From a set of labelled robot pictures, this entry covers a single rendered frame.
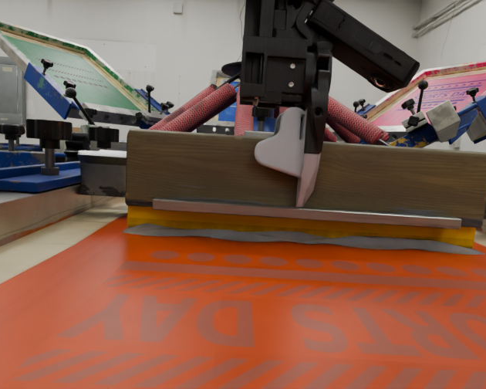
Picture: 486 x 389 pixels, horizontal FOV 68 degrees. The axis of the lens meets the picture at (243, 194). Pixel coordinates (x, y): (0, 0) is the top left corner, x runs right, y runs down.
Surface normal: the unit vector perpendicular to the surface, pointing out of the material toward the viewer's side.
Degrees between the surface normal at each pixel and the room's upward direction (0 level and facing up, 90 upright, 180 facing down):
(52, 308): 0
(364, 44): 89
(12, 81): 90
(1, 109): 90
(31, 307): 0
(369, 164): 90
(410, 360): 0
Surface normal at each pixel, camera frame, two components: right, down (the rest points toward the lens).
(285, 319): 0.06, -0.99
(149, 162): 0.01, 0.13
